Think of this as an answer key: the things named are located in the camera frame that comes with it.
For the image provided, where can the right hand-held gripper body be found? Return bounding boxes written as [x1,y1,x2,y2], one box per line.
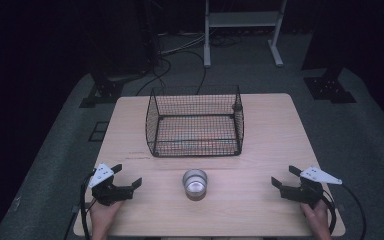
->
[278,166,343,210]

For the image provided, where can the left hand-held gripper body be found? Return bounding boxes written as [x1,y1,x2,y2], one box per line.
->
[87,162,136,207]

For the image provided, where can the small metal cup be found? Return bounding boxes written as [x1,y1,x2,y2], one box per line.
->
[181,168,209,202]

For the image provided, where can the black wire mesh basket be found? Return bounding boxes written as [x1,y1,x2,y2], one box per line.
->
[144,85,245,158]

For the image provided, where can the person's left hand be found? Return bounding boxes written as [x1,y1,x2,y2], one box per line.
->
[89,199,125,240]

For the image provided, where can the person's right hand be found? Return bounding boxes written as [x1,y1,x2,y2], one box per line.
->
[300,198,333,240]

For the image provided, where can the black stand base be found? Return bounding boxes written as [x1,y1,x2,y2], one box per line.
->
[78,71,128,109]
[301,64,358,105]

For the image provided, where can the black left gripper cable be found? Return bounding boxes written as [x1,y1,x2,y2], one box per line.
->
[79,171,98,240]

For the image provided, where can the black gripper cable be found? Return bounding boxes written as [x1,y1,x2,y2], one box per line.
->
[79,171,98,240]
[320,183,368,240]

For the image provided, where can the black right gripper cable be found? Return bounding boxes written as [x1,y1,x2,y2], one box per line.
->
[320,183,368,240]

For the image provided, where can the black floor cable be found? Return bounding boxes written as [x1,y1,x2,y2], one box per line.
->
[135,54,173,97]
[176,49,208,96]

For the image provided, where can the white floor cables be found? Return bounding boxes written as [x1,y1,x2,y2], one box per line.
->
[159,32,208,56]

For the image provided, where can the white metal desk frame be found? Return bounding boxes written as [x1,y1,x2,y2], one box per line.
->
[203,0,289,69]

